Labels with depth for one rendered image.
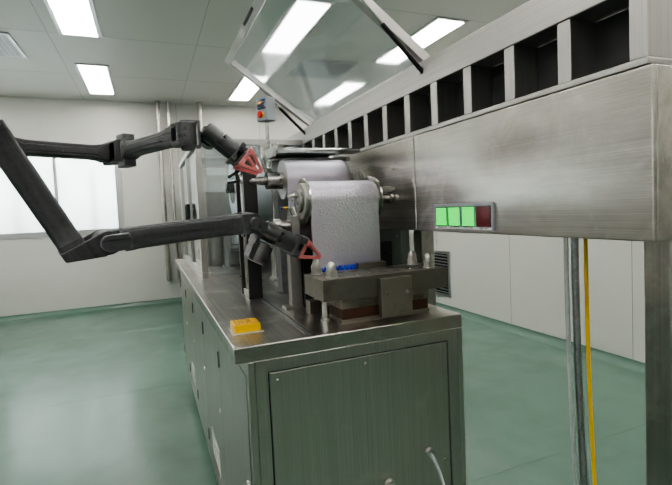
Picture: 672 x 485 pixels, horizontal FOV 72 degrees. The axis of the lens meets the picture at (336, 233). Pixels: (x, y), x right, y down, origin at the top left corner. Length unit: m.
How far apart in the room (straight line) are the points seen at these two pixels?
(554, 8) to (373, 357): 0.92
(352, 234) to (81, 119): 5.89
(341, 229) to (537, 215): 0.63
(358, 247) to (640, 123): 0.87
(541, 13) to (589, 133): 0.29
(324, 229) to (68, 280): 5.81
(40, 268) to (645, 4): 6.79
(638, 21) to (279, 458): 1.19
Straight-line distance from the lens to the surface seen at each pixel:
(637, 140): 0.96
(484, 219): 1.22
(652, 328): 1.17
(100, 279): 6.99
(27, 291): 7.13
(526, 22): 1.19
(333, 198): 1.46
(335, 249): 1.47
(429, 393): 1.42
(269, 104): 2.05
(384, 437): 1.39
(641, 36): 1.00
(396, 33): 1.50
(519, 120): 1.15
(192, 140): 1.42
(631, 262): 3.85
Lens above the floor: 1.22
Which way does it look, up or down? 3 degrees down
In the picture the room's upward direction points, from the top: 3 degrees counter-clockwise
